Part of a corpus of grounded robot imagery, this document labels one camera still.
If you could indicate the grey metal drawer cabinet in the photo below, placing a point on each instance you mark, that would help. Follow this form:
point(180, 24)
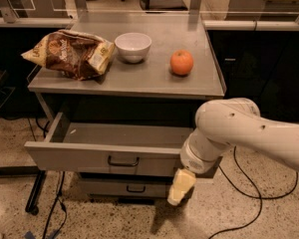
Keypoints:
point(146, 93)

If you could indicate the white ceramic bowl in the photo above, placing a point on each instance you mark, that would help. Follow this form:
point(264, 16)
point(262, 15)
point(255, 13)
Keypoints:
point(133, 47)

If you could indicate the brown yellow chip bag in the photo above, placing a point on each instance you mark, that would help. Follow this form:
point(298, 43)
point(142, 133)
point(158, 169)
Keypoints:
point(77, 55)

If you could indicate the orange fruit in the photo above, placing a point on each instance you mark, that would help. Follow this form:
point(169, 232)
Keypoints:
point(181, 62)

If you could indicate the grey top drawer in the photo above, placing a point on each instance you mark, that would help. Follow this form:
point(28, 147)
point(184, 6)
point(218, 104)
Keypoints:
point(141, 150)

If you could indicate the black stand leg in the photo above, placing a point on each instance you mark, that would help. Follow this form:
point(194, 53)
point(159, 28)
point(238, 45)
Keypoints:
point(31, 206)

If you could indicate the grey drawer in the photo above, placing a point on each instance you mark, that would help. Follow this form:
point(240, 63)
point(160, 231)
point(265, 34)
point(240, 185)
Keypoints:
point(141, 150)
point(123, 185)

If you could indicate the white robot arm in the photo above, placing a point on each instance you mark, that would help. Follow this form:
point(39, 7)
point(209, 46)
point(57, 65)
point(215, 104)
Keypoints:
point(222, 124)

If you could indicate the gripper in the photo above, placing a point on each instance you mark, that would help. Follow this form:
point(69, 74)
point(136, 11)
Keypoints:
point(196, 160)

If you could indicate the grey bottom drawer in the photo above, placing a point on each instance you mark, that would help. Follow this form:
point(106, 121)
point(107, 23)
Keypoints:
point(123, 185)

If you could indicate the white counter rail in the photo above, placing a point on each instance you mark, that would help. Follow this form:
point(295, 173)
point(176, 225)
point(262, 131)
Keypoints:
point(208, 24)

